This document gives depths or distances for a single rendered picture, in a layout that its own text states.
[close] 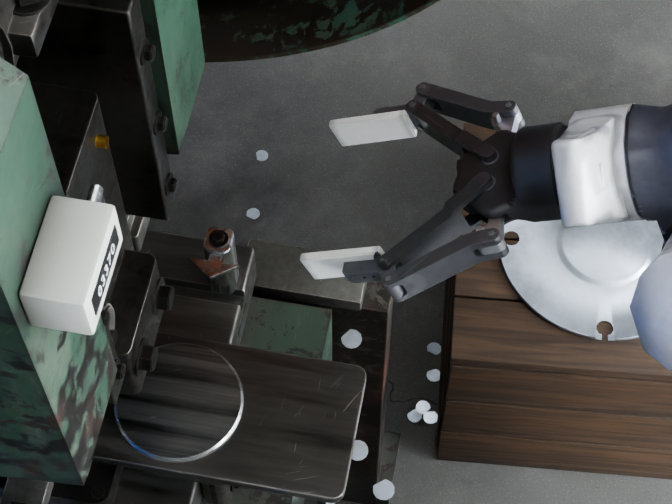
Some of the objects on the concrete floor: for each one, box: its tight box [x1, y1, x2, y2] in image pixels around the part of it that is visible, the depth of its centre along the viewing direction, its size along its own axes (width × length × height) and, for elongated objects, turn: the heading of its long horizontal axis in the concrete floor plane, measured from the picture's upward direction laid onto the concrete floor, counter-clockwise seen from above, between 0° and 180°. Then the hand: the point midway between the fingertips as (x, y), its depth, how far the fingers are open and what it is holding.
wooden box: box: [436, 123, 672, 479], centre depth 213 cm, size 40×38×35 cm
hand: (334, 196), depth 121 cm, fingers open, 13 cm apart
